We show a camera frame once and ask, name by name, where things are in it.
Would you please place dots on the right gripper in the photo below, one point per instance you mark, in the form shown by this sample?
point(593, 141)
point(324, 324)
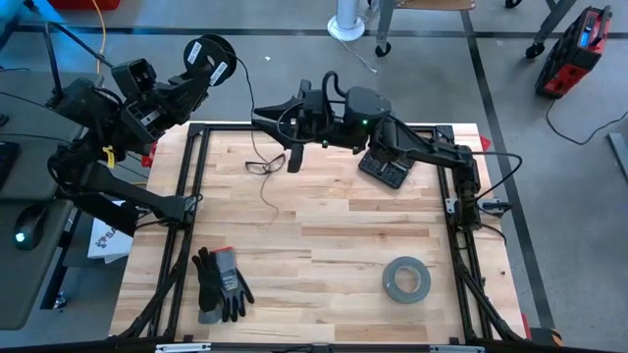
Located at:
point(324, 132)

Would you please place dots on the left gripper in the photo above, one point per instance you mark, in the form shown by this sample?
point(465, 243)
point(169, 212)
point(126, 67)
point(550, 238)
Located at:
point(147, 117)

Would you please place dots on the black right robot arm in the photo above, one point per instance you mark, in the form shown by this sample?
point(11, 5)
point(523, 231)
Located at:
point(432, 149)

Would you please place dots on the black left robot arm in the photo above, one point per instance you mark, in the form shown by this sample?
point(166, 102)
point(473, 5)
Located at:
point(122, 188)

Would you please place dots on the clear safety glasses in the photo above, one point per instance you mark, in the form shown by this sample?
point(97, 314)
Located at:
point(275, 163)

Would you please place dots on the red corner guard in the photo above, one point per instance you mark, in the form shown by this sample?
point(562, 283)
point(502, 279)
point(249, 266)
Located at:
point(526, 326)
point(485, 143)
point(147, 157)

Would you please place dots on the black keypad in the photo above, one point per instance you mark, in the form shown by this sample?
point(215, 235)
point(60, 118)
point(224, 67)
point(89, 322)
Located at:
point(387, 174)

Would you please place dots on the white pole base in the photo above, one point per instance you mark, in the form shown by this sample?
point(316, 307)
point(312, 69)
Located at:
point(346, 24)

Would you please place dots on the red storage bin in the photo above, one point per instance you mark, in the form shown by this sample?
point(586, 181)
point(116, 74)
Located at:
point(83, 4)

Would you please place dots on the grey work glove red cuff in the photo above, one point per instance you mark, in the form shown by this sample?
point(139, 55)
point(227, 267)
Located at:
point(226, 282)

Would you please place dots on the black palm work glove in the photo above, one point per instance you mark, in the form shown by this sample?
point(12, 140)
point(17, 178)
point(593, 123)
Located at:
point(207, 279)

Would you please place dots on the grey office desk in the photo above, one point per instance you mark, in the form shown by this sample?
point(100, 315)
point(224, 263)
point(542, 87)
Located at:
point(29, 147)

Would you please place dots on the white paper box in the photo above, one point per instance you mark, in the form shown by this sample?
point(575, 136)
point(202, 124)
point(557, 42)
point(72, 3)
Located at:
point(105, 242)

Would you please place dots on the wooden top rolling workbench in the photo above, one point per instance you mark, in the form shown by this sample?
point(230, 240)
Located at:
point(432, 4)

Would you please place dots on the black keyboard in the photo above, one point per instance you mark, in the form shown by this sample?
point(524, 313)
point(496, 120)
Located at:
point(7, 162)

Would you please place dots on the black computer mouse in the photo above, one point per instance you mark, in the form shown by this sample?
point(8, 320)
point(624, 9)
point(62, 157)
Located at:
point(29, 228)

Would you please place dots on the red black tool case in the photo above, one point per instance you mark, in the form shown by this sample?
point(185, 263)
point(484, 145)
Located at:
point(569, 59)

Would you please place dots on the grey metal bar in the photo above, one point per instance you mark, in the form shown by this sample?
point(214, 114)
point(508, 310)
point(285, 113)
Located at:
point(619, 156)

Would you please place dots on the orange black corner block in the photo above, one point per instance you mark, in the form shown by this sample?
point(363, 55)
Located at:
point(547, 337)

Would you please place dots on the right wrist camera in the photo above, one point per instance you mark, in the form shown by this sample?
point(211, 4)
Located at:
point(320, 107)

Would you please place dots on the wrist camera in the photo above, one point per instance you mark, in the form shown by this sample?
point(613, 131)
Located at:
point(132, 73)
point(320, 107)

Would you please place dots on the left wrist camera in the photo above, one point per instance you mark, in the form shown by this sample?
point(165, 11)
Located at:
point(132, 73)

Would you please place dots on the grey duct tape roll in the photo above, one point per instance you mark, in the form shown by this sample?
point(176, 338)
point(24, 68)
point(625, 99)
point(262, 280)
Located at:
point(387, 282)

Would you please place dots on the silver metal bracket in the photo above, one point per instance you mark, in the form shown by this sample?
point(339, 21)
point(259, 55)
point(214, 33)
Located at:
point(181, 347)
point(456, 349)

